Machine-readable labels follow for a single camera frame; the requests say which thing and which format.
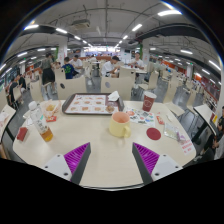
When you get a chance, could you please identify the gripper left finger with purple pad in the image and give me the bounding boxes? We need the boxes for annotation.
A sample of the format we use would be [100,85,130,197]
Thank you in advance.
[43,143,91,185]

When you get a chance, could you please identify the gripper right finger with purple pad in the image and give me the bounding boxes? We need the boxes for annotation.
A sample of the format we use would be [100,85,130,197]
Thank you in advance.
[132,143,182,185]

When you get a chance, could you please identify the red round lid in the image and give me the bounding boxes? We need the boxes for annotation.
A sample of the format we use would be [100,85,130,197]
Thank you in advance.
[146,128,161,140]

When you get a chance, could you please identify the clear bottle with amber drink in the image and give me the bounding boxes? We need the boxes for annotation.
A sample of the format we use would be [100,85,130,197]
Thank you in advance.
[29,101,53,142]

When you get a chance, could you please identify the red white table sticker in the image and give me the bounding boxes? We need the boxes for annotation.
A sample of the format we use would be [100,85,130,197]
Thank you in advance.
[180,140,194,155]

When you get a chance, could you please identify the red sauce packet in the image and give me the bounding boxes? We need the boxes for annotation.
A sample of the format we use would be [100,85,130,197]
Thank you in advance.
[156,115,165,125]

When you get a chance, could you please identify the yellow ceramic mug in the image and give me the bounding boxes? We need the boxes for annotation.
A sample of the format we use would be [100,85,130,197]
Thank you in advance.
[109,112,131,138]

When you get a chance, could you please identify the colourful paper leaflet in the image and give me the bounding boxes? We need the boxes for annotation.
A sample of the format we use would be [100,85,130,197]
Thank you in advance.
[124,107,155,127]

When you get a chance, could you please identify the red small packet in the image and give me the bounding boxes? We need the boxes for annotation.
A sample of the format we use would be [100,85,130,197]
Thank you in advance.
[17,127,28,141]

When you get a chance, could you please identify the plastic bag with food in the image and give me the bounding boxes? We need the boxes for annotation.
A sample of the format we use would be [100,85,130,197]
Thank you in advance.
[40,100,61,118]

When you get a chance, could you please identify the brown food tray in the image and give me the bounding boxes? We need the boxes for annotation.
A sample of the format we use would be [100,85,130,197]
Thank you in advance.
[62,93,124,115]

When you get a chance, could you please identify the red paper cup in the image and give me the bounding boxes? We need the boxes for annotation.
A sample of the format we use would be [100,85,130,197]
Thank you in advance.
[142,92,157,112]

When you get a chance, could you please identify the beige chair left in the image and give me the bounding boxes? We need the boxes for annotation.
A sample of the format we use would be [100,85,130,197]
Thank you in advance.
[56,77,87,100]

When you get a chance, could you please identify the beige chair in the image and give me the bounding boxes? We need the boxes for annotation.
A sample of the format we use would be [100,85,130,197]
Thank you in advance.
[56,77,87,100]
[101,77,133,100]

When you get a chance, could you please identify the white crumpled napkin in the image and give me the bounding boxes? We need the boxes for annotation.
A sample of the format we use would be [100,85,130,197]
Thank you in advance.
[108,91,119,102]

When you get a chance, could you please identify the beige chair right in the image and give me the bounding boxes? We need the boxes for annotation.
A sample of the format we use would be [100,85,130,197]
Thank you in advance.
[101,77,133,100]

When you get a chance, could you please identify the standing person dark shorts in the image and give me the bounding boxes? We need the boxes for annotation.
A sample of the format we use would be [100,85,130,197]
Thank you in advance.
[40,53,55,94]

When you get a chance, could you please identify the person in blue shirt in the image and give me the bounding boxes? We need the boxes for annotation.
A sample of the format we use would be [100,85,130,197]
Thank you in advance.
[62,57,75,79]

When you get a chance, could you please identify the seated person white shirt right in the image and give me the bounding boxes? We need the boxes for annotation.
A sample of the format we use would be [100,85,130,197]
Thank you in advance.
[129,52,144,70]

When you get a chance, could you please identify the person in white shirt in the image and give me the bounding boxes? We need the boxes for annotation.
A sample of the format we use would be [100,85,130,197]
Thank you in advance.
[101,56,119,78]

